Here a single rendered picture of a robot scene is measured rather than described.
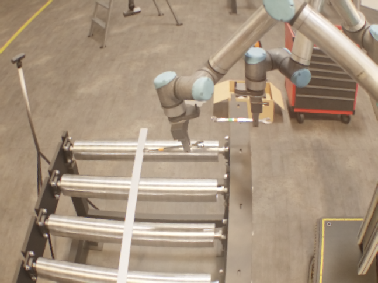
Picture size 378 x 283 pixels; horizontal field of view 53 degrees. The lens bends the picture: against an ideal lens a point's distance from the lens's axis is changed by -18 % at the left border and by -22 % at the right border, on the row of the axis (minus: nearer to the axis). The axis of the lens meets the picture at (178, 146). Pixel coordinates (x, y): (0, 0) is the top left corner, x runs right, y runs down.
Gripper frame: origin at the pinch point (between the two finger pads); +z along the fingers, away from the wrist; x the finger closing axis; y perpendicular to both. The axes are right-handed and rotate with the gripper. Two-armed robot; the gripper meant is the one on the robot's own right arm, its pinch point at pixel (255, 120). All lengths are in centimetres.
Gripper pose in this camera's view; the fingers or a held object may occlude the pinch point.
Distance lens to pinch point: 192.2
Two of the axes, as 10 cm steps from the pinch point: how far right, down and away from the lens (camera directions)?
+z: 0.6, 7.8, 6.2
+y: 10.0, 0.0, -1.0
